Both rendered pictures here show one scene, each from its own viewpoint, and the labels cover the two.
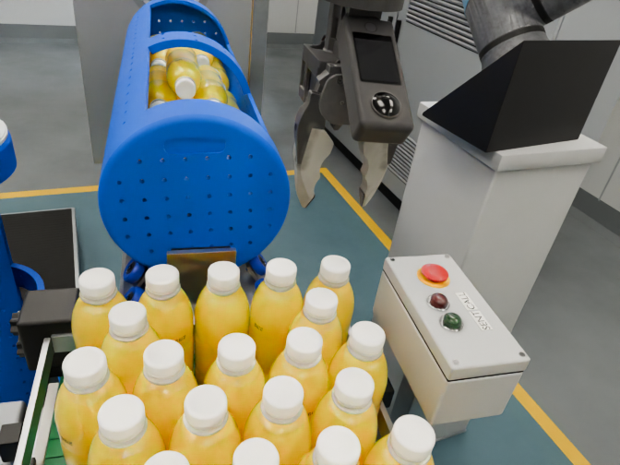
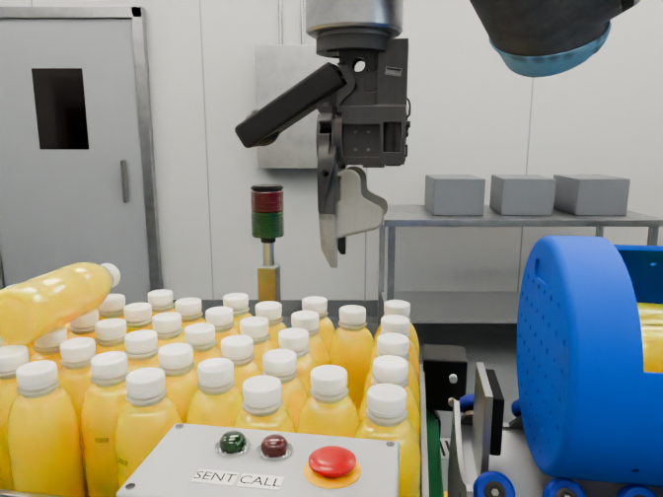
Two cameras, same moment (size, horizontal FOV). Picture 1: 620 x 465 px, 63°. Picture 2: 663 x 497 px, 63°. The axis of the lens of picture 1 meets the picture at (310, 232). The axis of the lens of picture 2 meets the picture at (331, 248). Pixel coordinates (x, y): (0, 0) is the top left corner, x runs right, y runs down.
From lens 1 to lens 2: 0.88 m
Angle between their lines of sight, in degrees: 106
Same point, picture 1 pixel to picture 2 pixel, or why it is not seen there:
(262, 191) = (558, 365)
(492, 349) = (165, 463)
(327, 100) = not seen: hidden behind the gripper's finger
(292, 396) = (229, 342)
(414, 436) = (142, 374)
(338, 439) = (179, 349)
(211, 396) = (256, 322)
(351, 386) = (213, 362)
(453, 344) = (202, 435)
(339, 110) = not seen: hidden behind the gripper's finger
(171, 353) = (302, 316)
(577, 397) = not seen: outside the picture
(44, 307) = (440, 350)
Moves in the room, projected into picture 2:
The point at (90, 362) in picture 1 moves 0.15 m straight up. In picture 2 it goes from (312, 301) to (311, 202)
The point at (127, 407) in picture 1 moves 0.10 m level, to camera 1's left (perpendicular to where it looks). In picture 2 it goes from (269, 306) to (304, 289)
